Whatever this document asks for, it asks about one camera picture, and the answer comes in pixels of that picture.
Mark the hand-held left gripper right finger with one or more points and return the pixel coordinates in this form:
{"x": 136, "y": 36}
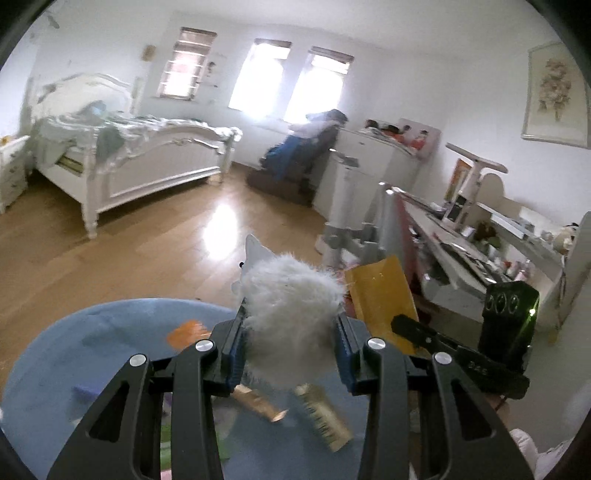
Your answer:
{"x": 344, "y": 353}

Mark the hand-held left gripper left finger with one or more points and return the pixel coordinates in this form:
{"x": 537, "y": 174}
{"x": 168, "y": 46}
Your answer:
{"x": 236, "y": 355}

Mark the keyboard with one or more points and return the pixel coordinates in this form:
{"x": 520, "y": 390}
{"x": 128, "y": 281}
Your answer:
{"x": 471, "y": 262}

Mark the window with slatted blind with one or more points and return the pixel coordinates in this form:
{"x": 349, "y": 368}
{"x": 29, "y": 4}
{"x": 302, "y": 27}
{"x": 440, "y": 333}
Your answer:
{"x": 187, "y": 64}

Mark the yellow padded envelope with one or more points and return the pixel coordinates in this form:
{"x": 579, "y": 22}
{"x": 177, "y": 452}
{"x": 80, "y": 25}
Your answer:
{"x": 378, "y": 295}

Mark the gold foil wrapper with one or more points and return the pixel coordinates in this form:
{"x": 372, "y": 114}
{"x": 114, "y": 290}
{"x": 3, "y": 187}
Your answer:
{"x": 258, "y": 402}

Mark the canvas photo print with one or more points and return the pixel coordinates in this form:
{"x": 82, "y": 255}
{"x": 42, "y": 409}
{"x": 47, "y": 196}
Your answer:
{"x": 421, "y": 137}

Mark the blue clothing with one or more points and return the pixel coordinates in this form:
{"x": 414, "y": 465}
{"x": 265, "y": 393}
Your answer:
{"x": 284, "y": 154}

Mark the white nightstand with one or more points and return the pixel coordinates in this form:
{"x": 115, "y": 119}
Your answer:
{"x": 11, "y": 170}

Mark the teal cloth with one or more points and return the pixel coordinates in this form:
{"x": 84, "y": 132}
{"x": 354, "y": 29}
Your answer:
{"x": 97, "y": 110}

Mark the small yellow wall ornament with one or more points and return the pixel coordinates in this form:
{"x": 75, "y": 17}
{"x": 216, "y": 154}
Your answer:
{"x": 148, "y": 52}

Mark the white bed frame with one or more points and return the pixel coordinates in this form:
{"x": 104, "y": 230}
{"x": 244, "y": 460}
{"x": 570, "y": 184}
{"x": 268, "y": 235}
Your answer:
{"x": 152, "y": 166}

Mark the fluffy white plush toy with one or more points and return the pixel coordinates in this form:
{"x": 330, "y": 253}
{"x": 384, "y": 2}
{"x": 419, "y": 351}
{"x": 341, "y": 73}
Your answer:
{"x": 291, "y": 314}

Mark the dark armchair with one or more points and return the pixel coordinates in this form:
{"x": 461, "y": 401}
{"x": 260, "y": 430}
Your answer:
{"x": 304, "y": 175}

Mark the round blue covered table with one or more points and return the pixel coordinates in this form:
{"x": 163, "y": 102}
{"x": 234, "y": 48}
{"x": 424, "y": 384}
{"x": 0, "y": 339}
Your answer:
{"x": 115, "y": 332}

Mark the white dresser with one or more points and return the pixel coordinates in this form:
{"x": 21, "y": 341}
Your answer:
{"x": 378, "y": 159}

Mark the orange wrapper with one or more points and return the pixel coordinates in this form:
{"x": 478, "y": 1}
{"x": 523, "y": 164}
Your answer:
{"x": 187, "y": 334}

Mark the white study desk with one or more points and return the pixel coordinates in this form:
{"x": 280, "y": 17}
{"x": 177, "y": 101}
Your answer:
{"x": 461, "y": 290}

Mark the white desk lamp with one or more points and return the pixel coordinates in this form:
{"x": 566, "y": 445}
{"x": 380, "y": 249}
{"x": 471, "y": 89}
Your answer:
{"x": 475, "y": 164}

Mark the rumpled pale bedding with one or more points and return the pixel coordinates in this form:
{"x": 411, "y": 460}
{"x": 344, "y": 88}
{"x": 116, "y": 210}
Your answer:
{"x": 138, "y": 127}

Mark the bright window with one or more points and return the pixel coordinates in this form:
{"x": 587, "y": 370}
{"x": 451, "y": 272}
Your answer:
{"x": 316, "y": 85}
{"x": 258, "y": 76}

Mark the framed floral wall picture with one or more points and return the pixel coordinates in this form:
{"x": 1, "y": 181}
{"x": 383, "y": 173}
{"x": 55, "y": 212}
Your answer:
{"x": 554, "y": 92}

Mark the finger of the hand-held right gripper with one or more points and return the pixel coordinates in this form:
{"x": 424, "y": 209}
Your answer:
{"x": 443, "y": 348}

